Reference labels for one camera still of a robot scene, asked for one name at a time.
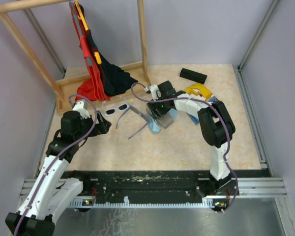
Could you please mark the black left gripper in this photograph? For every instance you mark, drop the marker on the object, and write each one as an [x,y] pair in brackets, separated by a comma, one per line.
[102,127]

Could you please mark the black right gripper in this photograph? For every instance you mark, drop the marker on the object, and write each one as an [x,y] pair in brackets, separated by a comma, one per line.
[154,106]

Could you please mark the grey glasses case green lining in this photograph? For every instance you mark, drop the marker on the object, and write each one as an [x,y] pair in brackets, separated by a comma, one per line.
[165,121]

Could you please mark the light blue lens cloth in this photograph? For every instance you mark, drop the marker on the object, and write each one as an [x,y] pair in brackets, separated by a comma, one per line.
[154,127]
[173,114]

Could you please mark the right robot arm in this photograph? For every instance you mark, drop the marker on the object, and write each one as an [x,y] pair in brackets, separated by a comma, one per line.
[216,125]

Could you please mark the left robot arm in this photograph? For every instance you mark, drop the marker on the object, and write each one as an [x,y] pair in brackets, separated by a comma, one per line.
[46,202]

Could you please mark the white sunglasses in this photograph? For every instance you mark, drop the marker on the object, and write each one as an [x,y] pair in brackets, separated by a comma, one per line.
[112,111]

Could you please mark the light blue flat lens cloth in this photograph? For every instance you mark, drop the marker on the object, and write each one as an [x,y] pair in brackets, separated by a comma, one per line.
[173,114]

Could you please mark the black glasses case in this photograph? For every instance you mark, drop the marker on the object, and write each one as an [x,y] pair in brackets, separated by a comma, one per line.
[193,76]

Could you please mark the blue yellow folded cloth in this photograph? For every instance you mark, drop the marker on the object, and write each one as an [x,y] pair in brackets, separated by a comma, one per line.
[201,91]

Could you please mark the red hanging garment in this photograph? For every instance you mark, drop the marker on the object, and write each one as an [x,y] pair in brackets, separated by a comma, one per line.
[92,88]

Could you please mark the black hanging garment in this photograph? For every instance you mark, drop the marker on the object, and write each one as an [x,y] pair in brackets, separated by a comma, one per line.
[115,80]

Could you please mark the yellow clothes hanger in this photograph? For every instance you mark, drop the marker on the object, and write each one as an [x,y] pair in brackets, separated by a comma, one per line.
[92,44]

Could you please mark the grey red clothes hanger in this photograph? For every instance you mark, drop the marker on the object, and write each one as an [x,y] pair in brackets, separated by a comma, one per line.
[79,22]

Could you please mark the wooden clothes rack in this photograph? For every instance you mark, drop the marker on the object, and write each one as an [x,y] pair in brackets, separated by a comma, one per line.
[22,85]

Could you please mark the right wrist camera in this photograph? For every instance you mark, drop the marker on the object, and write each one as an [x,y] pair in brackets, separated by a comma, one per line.
[155,92]

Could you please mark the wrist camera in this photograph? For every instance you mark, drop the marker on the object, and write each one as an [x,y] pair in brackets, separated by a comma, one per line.
[155,92]
[81,107]

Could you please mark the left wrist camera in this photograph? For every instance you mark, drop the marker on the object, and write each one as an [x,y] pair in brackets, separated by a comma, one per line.
[81,107]

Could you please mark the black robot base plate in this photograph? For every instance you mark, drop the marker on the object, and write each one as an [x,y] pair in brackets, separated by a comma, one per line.
[153,187]

